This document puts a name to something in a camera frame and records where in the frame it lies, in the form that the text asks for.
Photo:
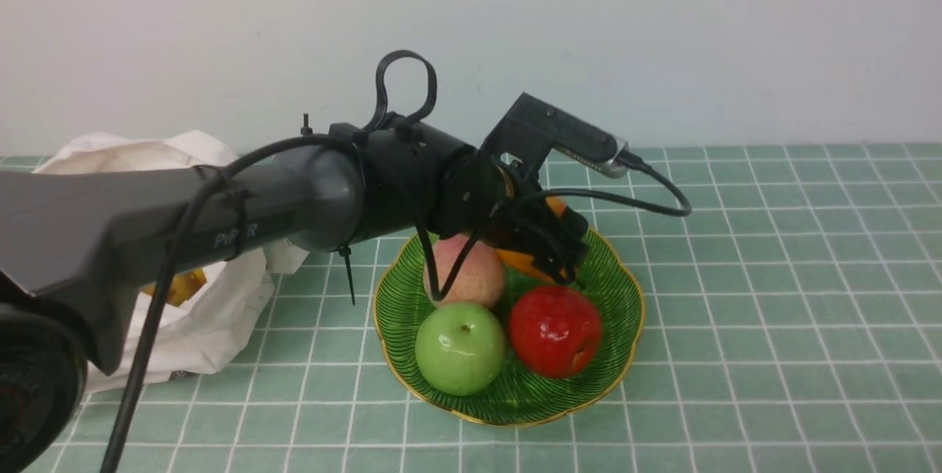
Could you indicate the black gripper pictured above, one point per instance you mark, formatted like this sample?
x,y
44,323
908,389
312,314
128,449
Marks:
x,y
476,185

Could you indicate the orange fruit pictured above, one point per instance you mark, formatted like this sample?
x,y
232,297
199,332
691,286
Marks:
x,y
523,263

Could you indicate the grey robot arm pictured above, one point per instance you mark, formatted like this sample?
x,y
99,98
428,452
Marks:
x,y
76,249

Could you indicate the green glass fruit plate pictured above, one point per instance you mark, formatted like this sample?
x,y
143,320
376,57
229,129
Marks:
x,y
518,398

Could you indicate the white cloth tote bag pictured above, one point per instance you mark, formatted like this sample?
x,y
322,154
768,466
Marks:
x,y
204,333

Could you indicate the pink peach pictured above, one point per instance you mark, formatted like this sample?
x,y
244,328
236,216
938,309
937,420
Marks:
x,y
481,278

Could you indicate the red apple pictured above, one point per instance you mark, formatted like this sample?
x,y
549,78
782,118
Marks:
x,y
555,331

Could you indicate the green apple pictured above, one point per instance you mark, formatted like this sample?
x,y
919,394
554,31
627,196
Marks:
x,y
460,348

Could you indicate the green checkered tablecloth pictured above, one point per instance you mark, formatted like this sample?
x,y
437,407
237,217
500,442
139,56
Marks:
x,y
793,324

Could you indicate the yellow-brown pear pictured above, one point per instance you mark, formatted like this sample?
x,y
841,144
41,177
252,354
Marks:
x,y
184,286

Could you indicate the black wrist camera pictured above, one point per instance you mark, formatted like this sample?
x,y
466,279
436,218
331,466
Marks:
x,y
531,129

